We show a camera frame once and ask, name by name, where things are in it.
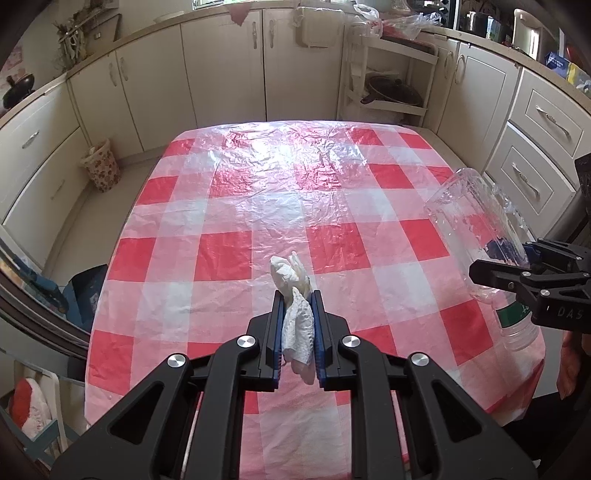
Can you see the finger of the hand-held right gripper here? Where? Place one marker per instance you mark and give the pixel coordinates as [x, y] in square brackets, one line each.
[494, 272]
[554, 251]

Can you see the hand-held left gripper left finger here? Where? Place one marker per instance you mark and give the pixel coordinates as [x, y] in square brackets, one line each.
[277, 332]

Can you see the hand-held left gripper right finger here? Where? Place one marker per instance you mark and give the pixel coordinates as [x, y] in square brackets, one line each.
[318, 332]

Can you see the white tissue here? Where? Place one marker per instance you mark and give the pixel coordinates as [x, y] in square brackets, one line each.
[298, 323]

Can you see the clear plastic bottle green label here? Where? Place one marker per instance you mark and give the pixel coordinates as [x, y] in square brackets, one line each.
[466, 217]

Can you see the person's right forearm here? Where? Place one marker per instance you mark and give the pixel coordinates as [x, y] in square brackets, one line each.
[572, 369]

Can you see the white drawer cabinet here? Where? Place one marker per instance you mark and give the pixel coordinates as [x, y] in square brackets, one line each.
[531, 120]

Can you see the red white checkered tablecloth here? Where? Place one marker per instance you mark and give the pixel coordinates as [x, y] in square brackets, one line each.
[231, 207]

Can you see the blue box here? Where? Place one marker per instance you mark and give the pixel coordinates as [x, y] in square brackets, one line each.
[558, 64]

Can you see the white electric kettle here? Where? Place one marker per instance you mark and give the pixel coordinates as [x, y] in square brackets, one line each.
[528, 32]

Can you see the white shelf rack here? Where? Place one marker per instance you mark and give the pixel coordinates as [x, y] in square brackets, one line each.
[401, 110]

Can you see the black frying pan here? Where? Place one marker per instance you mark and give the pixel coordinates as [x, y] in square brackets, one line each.
[392, 90]

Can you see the steel pot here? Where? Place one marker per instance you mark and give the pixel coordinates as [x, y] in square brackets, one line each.
[475, 23]

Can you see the white wooden chair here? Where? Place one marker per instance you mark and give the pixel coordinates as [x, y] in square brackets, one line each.
[60, 415]

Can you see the floral patterned waste basket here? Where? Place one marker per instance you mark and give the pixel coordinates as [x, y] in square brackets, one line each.
[104, 168]

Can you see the clear plastic bag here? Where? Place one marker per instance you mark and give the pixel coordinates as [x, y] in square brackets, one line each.
[411, 25]

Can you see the red white cushion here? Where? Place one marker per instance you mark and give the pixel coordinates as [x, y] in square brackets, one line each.
[30, 406]

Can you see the white base cabinets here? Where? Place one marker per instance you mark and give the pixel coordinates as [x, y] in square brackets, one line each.
[161, 78]

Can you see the white plastic bag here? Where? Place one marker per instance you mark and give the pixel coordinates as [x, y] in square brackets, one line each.
[371, 21]

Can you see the white hanging cabinet bin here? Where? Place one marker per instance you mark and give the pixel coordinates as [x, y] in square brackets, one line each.
[321, 30]

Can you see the red cloth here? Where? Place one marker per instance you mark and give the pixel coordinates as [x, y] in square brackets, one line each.
[240, 14]

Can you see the black wok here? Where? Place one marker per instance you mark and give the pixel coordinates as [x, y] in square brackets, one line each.
[18, 90]

